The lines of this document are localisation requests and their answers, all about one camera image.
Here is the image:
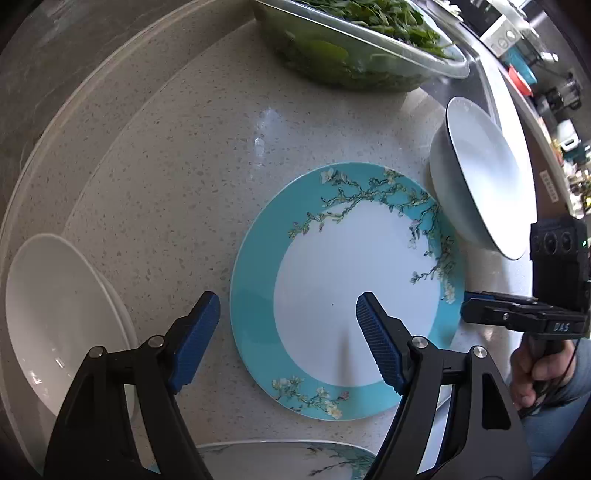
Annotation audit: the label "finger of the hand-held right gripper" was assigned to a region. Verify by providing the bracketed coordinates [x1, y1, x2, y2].
[464, 290, 543, 306]
[461, 299, 591, 341]

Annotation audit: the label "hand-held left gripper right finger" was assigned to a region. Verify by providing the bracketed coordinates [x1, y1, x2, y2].
[355, 292, 534, 480]

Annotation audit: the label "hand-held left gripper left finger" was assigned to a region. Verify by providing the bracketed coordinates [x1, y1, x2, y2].
[44, 291, 221, 480]

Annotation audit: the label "turquoise floral plate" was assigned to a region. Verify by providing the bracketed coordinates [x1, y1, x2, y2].
[229, 162, 466, 422]
[152, 440, 379, 480]

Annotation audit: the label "person's right hand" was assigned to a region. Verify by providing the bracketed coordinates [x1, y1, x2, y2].
[510, 342, 578, 412]

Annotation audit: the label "white bowl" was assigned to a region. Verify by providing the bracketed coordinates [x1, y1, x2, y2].
[4, 233, 134, 421]
[429, 96, 539, 260]

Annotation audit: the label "black kitchen appliance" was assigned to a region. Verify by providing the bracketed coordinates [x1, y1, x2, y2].
[538, 74, 583, 112]

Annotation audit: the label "red bowl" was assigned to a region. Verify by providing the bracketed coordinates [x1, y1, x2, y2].
[508, 67, 535, 97]

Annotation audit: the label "small teal bowl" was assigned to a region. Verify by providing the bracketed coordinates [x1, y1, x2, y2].
[505, 56, 539, 86]

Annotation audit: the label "white kitchen appliance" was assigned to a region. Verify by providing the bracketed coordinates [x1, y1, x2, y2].
[480, 14, 529, 58]

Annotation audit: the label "clear glass bowl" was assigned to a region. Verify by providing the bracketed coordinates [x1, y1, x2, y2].
[252, 0, 471, 90]

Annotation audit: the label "leafy green vegetables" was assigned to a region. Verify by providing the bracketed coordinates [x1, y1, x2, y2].
[263, 0, 458, 88]

